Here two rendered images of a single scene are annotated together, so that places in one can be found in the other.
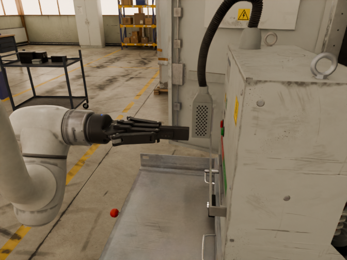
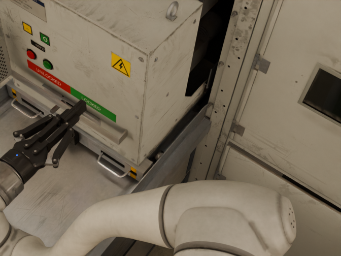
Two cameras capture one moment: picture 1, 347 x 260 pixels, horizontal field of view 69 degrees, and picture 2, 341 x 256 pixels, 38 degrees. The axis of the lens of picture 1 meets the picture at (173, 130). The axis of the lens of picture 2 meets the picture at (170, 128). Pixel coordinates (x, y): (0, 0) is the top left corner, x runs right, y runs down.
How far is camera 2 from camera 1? 0.89 m
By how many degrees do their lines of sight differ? 59
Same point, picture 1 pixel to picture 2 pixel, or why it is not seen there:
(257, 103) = (154, 61)
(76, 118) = (8, 179)
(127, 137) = (61, 151)
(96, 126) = (28, 167)
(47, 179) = (37, 241)
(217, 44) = not seen: outside the picture
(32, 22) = not seen: outside the picture
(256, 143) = (154, 81)
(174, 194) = not seen: hidden behind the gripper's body
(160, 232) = (58, 195)
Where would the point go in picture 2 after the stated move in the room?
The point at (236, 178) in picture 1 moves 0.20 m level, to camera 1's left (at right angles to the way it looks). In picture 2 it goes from (145, 109) to (103, 169)
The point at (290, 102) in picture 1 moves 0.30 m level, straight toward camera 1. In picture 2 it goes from (168, 46) to (256, 135)
